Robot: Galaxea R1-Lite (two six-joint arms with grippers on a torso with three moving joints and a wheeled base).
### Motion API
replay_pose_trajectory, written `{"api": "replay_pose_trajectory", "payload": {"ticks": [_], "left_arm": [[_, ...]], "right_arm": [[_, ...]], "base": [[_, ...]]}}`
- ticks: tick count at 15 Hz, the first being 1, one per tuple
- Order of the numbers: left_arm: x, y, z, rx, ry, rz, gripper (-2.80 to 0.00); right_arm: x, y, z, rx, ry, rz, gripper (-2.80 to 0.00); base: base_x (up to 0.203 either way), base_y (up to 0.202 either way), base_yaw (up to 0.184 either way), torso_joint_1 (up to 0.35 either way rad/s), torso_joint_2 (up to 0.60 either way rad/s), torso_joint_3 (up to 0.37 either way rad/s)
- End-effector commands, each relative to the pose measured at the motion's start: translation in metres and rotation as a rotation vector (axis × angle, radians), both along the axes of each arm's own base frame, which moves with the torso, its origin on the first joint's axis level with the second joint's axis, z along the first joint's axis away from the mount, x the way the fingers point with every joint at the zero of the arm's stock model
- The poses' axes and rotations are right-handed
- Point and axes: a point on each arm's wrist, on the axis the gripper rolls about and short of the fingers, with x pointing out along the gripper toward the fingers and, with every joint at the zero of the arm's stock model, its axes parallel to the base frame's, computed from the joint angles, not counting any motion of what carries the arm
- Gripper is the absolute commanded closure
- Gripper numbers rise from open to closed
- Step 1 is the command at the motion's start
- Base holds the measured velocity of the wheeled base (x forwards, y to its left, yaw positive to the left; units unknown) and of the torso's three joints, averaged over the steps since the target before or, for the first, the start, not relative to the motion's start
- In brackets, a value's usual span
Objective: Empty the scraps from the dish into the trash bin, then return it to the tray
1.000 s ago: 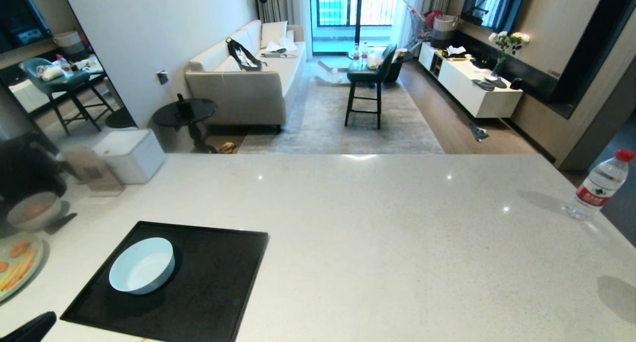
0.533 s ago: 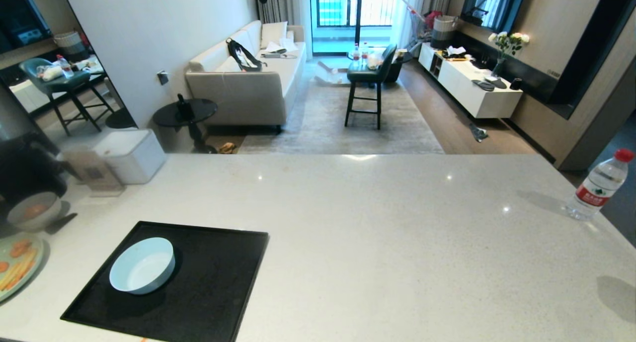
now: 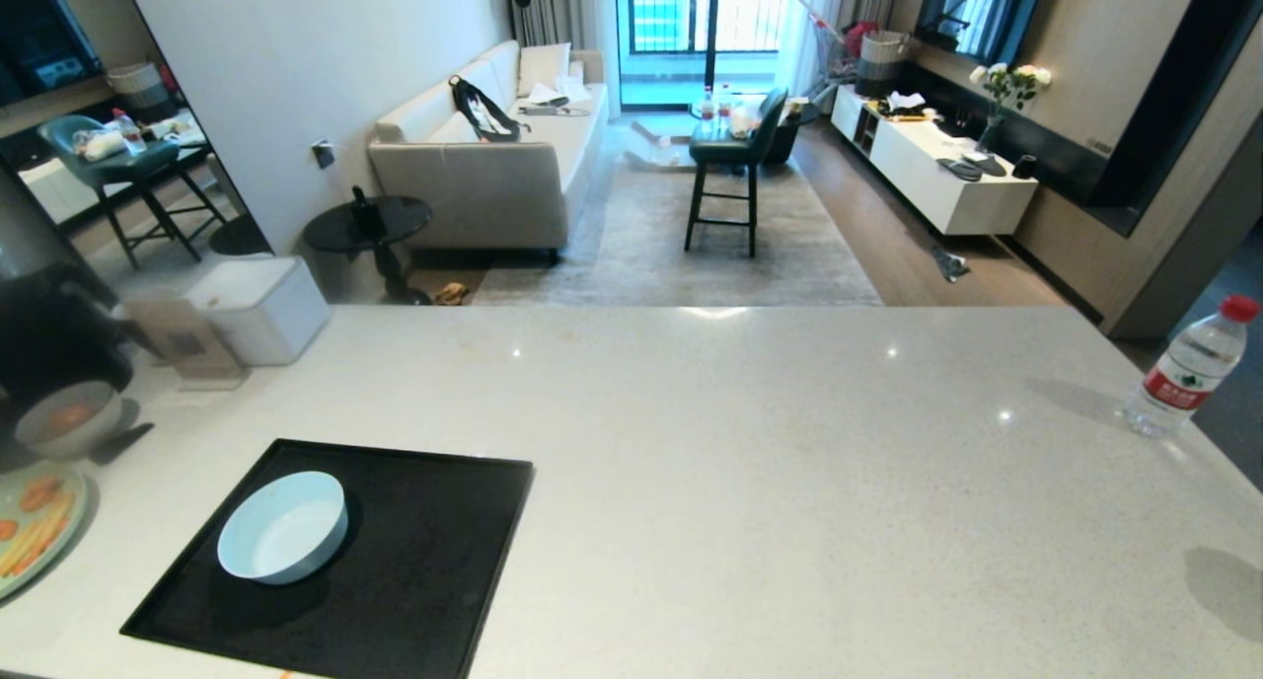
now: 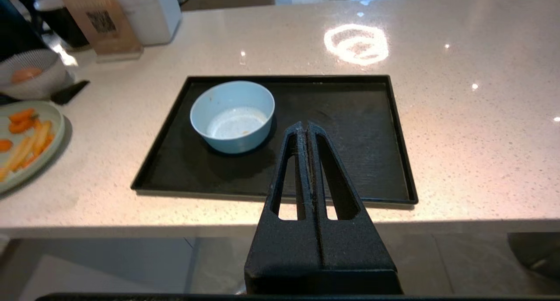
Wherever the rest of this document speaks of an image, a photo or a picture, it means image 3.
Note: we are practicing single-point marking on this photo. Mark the clear water bottle red cap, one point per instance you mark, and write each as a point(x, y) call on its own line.
point(1184, 368)

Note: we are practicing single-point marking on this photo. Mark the light blue bowl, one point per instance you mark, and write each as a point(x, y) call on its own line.
point(286, 531)

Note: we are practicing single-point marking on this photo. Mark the white trash bin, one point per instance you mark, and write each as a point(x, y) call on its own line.
point(266, 309)

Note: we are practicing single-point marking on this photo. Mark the black backpack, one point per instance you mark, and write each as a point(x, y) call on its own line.
point(483, 112)

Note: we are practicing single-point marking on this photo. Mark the black rectangular tray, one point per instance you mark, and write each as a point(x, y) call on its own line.
point(414, 570)

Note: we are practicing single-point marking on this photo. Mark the small plastic bottle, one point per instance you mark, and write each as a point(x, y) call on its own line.
point(706, 109)

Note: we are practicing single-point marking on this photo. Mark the dark green bar stool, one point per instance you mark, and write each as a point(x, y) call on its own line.
point(735, 151)

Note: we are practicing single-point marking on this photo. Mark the woven striped basket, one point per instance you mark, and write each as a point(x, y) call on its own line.
point(883, 62)

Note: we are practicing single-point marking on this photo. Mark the small black object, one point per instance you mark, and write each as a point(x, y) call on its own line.
point(368, 215)

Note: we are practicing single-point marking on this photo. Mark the beige sofa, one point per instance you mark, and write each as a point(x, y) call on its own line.
point(474, 181)

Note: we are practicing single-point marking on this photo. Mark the white sofa pillow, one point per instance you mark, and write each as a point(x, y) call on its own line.
point(544, 67)

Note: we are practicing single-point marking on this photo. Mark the green plate with carrot scraps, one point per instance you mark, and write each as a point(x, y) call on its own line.
point(35, 526)

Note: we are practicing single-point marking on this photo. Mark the grey curtain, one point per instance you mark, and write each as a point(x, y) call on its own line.
point(553, 8)

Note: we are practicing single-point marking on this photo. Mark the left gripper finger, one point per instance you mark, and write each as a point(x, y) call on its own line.
point(120, 443)

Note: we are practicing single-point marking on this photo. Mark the wall socket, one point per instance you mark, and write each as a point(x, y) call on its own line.
point(324, 154)

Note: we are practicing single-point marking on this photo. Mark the grey bowl with scraps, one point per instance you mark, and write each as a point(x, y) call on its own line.
point(67, 420)

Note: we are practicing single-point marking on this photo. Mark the white flowers in vase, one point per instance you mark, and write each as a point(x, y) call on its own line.
point(1008, 87)

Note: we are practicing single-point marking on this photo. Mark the brown slippers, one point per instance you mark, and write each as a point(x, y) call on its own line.
point(452, 293)

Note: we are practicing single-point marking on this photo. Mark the white low cabinet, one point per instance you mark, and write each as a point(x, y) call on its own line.
point(937, 181)

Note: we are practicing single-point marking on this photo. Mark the wall television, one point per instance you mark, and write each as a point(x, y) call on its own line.
point(982, 8)

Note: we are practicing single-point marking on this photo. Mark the wall mirror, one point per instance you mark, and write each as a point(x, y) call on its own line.
point(99, 116)

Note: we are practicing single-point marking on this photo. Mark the black cup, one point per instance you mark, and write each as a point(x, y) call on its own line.
point(1025, 167)

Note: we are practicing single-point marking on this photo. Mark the round black side table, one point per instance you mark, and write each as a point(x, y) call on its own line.
point(380, 227)

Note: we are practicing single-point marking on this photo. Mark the grey floor rug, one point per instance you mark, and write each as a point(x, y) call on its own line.
point(681, 269)

